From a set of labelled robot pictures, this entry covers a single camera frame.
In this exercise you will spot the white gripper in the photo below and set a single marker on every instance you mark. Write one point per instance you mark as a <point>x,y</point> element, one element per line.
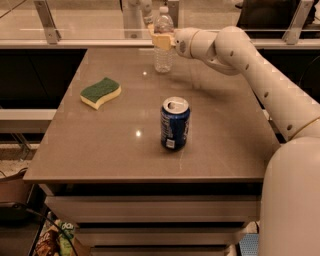
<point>182,42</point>

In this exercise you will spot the clear plastic water bottle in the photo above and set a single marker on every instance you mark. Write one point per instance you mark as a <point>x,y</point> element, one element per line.
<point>163,24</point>

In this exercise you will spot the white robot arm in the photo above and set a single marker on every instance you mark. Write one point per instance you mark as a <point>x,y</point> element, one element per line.
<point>290,202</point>

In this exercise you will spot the blue soda can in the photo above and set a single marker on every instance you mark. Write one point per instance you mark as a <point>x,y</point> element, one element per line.
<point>174,118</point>

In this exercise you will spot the green and yellow sponge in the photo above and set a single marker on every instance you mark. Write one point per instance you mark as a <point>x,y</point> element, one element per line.
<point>101,92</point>

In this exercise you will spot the grey drawer cabinet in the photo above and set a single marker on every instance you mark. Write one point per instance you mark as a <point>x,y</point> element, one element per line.
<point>107,172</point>

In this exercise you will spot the brown bag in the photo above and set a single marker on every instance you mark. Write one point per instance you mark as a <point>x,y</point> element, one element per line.
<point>13,189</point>

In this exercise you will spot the snack bags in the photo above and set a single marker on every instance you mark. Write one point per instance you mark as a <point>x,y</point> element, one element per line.
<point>56,238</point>

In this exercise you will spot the blue perforated box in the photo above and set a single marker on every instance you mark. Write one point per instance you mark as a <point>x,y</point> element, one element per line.
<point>249,245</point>

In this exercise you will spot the metal glass bracket left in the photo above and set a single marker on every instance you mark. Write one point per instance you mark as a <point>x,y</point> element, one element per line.
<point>50,30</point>

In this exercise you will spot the metal glass bracket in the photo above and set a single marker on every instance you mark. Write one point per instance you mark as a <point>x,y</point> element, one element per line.
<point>50,30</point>
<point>292,34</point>

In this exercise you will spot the metal glass bracket right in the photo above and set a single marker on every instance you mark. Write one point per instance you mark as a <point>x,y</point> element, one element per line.
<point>292,34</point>

